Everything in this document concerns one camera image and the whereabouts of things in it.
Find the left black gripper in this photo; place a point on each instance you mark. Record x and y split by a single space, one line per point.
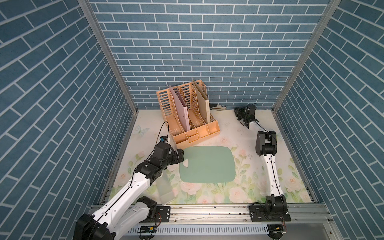
175 159

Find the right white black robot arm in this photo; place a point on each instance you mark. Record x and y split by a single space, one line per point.
275 208

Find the beige folder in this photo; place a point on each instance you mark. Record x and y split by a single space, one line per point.
203 102

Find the green cutting board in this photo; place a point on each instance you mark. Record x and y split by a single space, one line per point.
208 165

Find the pink folder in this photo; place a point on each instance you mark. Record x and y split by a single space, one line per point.
181 108

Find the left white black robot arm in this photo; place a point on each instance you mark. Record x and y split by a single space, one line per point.
129 207

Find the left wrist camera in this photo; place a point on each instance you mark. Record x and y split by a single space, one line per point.
164 139

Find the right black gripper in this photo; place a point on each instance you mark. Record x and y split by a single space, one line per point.
238 111

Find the aluminium front rail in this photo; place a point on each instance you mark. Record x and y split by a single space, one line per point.
308 213

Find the peach plastic file organizer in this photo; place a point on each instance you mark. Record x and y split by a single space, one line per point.
200 131

